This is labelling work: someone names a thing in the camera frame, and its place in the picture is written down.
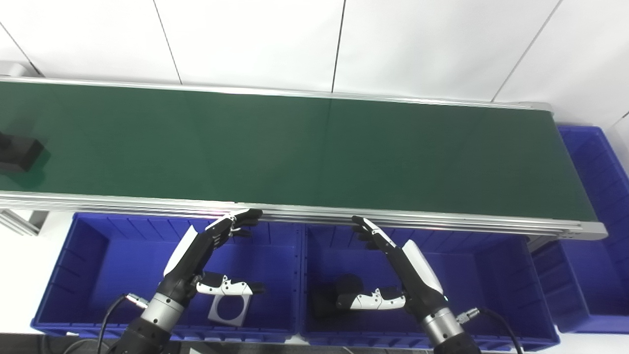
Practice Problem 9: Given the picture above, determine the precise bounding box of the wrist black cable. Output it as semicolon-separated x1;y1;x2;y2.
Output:
457;308;522;354
96;293;149;354

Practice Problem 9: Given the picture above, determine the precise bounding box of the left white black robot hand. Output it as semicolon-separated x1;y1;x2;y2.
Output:
160;208;266;308

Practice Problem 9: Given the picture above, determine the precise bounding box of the blue plastic bin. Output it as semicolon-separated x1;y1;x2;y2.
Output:
30;212;303;344
531;125;629;335
299;224;561;352

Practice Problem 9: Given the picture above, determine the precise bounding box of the grey square plate with hole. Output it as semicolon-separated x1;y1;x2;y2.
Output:
207;293;250;327

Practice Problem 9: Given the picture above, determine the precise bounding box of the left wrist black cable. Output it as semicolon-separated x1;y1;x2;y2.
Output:
96;293;149;354

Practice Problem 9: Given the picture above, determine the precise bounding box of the green conveyor belt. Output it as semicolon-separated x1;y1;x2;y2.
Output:
0;81;599;223
0;76;608;240

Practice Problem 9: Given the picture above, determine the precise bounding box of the black cylinder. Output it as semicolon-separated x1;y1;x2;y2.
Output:
0;132;46;173
312;275;365;319

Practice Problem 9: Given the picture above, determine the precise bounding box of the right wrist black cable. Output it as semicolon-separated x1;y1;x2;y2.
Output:
457;308;522;354

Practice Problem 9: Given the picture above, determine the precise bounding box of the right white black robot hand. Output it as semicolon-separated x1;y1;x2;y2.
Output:
336;216;449;325

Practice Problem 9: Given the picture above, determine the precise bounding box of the aluminium conveyor leg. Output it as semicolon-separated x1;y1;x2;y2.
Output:
0;209;50;236

